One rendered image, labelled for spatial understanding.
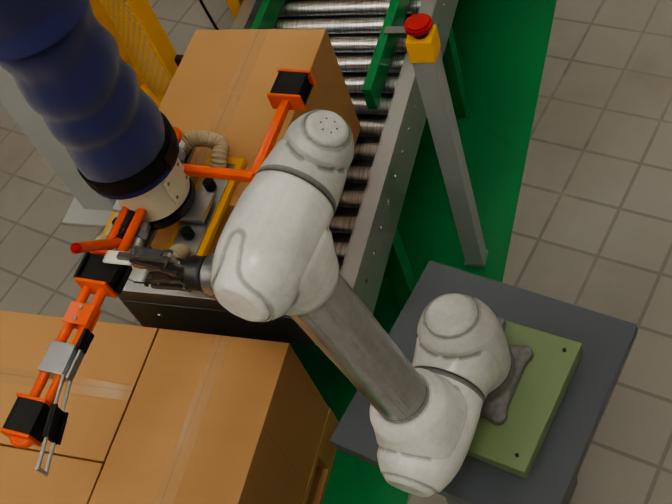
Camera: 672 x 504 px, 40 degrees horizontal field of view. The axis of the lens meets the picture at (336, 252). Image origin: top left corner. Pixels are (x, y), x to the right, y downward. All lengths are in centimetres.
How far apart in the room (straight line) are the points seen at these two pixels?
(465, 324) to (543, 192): 155
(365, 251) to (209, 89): 60
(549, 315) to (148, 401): 107
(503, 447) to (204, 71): 130
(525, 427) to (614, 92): 184
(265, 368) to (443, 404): 84
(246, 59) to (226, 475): 109
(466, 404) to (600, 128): 183
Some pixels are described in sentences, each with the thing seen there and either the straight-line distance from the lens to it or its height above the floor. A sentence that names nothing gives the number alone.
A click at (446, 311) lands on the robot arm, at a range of 178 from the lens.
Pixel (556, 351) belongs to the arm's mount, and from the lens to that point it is 200.
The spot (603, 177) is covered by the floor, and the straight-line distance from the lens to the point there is 327.
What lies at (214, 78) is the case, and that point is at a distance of 255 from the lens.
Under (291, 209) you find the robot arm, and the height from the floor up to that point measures 159.
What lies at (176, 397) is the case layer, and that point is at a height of 54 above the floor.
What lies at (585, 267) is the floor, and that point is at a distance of 306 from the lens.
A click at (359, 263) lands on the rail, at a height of 59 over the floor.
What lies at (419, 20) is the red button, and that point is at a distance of 234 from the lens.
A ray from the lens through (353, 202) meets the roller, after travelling 265.
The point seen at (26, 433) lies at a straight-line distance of 195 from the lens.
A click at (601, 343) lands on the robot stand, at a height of 75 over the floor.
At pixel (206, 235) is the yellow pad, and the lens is 217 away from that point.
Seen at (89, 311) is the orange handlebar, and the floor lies 108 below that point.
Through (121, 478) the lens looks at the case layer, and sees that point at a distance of 246.
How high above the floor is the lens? 255
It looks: 52 degrees down
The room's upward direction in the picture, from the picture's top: 25 degrees counter-clockwise
